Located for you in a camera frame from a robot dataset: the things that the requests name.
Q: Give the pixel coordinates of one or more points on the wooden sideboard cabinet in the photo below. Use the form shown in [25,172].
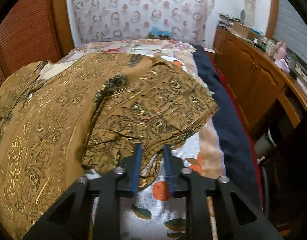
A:
[246,70]

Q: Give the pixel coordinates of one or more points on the pink kettle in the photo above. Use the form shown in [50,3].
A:
[281,51]

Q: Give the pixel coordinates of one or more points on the open cardboard box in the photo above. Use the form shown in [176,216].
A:
[241,30]

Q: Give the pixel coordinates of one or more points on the grey cylindrical bin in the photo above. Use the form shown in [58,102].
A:
[264,140]

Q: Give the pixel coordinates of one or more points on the navy blanket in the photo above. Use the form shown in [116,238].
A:
[231,135]

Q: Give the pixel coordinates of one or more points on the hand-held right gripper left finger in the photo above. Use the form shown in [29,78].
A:
[137,170]

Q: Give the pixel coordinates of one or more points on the orange fruit print bedsheet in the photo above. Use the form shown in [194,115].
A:
[153,205]

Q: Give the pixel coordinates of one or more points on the lavender tissue pack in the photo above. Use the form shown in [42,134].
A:
[282,64]

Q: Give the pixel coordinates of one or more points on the cardboard box with blue contents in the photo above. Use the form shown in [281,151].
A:
[158,33]

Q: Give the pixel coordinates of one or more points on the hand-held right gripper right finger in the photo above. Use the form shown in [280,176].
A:
[169,172]

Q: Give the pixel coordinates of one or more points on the brown gold patterned garment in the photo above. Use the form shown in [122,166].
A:
[56,130]

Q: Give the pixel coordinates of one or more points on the pile of papers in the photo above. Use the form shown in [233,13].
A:
[226,20]

